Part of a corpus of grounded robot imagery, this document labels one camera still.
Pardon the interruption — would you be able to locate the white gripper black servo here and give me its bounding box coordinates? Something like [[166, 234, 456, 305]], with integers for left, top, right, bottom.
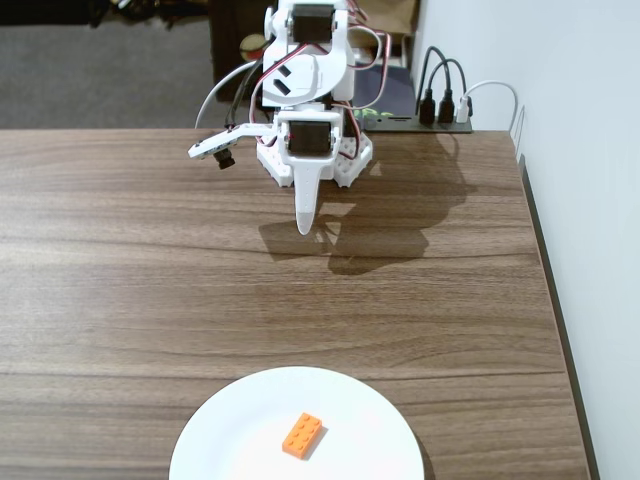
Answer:
[[276, 110, 347, 237]]

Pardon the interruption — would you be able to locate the orange lego brick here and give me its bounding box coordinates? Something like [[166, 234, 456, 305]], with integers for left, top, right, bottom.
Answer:
[[281, 412, 324, 460]]

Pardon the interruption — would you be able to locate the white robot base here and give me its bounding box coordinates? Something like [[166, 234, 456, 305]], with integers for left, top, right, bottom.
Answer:
[[256, 130, 376, 190]]

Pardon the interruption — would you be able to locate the white round plate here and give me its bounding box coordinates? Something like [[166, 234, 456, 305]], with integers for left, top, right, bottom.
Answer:
[[168, 366, 426, 480]]

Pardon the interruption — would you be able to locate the dark blue box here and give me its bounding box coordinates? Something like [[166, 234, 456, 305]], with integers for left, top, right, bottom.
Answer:
[[352, 63, 417, 119]]

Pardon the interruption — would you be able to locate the black usb hub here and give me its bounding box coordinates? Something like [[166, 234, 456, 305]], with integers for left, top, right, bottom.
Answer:
[[359, 113, 474, 135]]

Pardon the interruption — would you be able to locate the beige cardboard box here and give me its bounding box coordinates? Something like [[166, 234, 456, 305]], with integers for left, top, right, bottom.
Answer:
[[352, 33, 403, 66]]

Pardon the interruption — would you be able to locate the round red yellow object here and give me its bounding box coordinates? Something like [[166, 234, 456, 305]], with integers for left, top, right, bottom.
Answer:
[[239, 34, 267, 60]]

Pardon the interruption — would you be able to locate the dark wooden cabinet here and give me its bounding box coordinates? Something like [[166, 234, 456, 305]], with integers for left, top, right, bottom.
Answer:
[[208, 0, 274, 104]]

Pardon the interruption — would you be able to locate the black low furniture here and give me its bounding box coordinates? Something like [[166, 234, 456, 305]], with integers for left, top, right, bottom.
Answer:
[[0, 0, 211, 29]]

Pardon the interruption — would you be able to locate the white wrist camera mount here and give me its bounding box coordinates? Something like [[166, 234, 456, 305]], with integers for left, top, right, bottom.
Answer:
[[187, 121, 275, 172]]

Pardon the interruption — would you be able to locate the red white servo wire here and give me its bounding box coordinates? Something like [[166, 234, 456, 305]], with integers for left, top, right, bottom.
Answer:
[[343, 0, 397, 147], [248, 43, 312, 126]]

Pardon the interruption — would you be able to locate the black camera cable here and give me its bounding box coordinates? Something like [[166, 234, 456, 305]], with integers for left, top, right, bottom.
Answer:
[[224, 58, 266, 134]]

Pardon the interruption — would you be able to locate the white curved cable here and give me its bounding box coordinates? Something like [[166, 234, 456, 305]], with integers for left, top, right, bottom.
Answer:
[[194, 60, 261, 133]]

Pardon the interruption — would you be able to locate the black usb plug cable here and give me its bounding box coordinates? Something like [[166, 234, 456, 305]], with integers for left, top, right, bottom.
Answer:
[[415, 45, 456, 125], [418, 58, 467, 125]]

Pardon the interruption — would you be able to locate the white usb plug cable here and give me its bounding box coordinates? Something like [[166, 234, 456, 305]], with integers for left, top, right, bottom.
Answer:
[[455, 79, 519, 133]]

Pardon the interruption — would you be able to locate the thin grey wire loop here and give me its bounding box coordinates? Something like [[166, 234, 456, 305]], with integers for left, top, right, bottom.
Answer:
[[508, 103, 527, 151]]

